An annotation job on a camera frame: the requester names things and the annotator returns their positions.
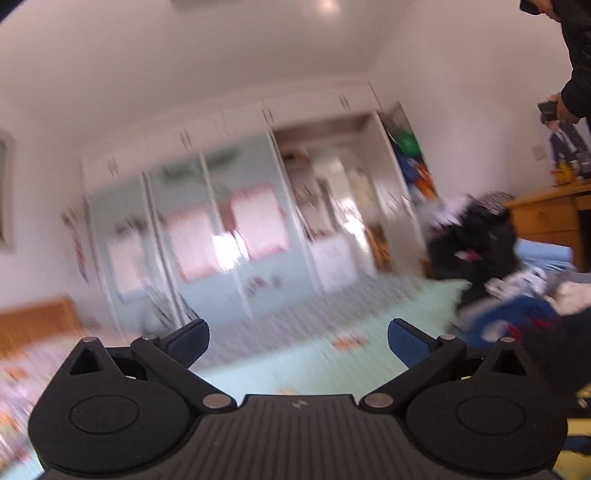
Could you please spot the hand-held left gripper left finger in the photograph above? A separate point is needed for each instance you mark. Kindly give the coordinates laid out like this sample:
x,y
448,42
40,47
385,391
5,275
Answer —
x,y
189,339

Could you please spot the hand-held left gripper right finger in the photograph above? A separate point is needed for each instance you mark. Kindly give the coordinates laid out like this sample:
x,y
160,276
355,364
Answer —
x,y
406,339

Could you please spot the pile of dark clothes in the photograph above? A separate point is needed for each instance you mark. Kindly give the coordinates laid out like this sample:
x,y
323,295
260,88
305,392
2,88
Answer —
x,y
480,244

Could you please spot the green bee-print quilt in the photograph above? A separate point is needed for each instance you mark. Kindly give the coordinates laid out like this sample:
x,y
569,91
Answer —
x,y
323,369

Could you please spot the wooden chair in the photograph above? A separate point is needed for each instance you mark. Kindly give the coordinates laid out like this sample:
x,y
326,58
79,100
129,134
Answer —
x,y
381,249

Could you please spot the red-bordered poster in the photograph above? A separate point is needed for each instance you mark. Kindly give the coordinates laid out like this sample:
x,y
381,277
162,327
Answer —
x,y
191,244

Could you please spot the blue-bordered poster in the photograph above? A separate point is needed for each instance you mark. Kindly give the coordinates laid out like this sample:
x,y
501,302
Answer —
x,y
127,265

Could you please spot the white drawer cabinet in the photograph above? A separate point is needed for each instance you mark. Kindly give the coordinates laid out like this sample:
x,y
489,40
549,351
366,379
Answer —
x,y
334,261

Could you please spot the blue bag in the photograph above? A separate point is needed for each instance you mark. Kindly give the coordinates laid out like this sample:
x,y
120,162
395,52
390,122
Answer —
x,y
512,314

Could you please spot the pink-bordered poster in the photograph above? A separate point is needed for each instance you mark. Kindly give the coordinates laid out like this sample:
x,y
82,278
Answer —
x,y
258,221

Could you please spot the red hanging ornament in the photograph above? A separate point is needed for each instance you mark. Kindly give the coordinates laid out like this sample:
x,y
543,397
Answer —
x,y
81,249

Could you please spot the wooden headboard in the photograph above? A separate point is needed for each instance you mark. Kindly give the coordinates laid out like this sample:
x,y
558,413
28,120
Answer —
x,y
37,323

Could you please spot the dark cloth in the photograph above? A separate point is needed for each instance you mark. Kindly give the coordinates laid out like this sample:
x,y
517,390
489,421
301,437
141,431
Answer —
x,y
563,350

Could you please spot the light blue sliding-door wardrobe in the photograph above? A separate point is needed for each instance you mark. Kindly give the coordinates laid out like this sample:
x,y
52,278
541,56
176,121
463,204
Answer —
x,y
161,175

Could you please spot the stack of colourful boxes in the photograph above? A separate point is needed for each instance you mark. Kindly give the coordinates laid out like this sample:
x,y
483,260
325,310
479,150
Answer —
x,y
415,170

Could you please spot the floral duvet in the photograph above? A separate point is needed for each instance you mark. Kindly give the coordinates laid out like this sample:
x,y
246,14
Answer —
x,y
23,392

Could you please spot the orange wooden furniture piece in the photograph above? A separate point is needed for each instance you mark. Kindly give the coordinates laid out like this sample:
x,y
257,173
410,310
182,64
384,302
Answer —
x,y
549,217

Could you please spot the black phone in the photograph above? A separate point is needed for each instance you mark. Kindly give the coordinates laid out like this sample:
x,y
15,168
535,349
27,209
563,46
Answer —
x,y
548,110

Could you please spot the white wall switch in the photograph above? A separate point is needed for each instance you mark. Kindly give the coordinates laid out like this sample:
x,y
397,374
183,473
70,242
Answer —
x,y
538,153

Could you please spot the wall poster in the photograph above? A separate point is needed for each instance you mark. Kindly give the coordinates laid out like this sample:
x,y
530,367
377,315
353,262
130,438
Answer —
x,y
565,143

